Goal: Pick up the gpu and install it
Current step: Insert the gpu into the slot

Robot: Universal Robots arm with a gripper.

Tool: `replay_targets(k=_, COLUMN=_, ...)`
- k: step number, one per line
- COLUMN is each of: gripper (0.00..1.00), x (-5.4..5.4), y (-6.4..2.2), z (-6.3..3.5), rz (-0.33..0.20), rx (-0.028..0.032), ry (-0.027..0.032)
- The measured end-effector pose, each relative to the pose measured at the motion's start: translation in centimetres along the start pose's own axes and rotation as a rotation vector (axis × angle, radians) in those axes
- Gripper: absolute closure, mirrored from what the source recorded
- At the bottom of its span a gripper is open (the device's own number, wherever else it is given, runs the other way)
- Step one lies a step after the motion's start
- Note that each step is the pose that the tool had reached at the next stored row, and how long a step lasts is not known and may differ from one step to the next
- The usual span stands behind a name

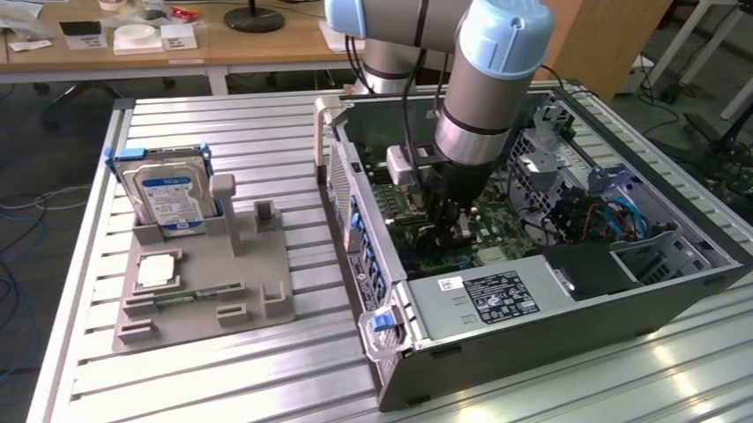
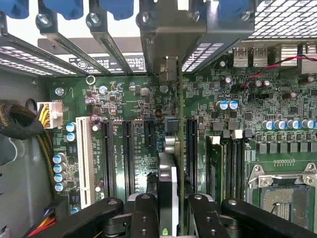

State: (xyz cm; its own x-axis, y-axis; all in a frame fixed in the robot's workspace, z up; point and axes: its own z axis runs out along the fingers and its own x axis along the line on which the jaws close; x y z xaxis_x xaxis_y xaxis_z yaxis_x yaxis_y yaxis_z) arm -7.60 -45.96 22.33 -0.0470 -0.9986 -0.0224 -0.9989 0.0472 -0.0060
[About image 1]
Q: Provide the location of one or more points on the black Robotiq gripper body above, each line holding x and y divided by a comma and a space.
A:
459, 185

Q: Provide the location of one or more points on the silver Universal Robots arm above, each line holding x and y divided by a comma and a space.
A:
488, 88

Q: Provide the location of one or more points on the green motherboard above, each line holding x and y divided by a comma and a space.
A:
500, 229

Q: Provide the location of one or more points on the silver perforated drive cage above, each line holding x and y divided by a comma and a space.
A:
548, 185

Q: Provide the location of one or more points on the grey power supply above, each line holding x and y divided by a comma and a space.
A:
448, 308

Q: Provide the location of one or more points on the blue case latch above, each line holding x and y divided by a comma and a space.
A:
383, 321

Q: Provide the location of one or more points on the silver disk bay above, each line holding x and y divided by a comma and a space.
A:
659, 260

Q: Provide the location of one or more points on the stack of white papers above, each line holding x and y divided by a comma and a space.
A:
336, 42

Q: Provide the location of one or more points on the open black PC case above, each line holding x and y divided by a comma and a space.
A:
530, 352

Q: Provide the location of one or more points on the wooden cabinet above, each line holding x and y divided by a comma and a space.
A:
607, 44

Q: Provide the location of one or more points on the black floor stand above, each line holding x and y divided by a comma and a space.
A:
718, 132

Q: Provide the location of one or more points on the black round lamp base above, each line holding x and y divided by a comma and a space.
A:
254, 21

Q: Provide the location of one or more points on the grey parts rack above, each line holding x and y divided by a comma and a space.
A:
194, 317

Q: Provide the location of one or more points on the white desk label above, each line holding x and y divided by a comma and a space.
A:
186, 61

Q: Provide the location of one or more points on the green RAM stick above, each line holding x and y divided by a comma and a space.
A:
177, 299

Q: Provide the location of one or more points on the silver CPU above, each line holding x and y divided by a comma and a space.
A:
156, 271

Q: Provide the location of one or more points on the plain white box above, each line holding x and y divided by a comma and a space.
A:
178, 37

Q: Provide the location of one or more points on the red packet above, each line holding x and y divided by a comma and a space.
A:
184, 14

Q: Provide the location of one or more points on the white box with tape roll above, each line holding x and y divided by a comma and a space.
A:
137, 39

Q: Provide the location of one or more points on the wooden desk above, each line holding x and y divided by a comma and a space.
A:
89, 61

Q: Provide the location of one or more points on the black chair base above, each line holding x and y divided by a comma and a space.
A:
65, 99

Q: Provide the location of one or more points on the beige tape roll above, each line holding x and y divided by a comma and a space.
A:
112, 4

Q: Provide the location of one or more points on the white box with black top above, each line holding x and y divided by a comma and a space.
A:
85, 35

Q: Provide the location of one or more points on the white paper tag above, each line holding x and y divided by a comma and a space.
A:
30, 45

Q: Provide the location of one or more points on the clear plastic bag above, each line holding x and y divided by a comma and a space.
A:
23, 26

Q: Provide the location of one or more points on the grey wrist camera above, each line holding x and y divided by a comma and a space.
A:
404, 165

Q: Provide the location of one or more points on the hard disk with blue bracket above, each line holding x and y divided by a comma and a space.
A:
168, 198

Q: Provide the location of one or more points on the white desk frame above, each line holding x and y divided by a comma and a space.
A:
700, 35

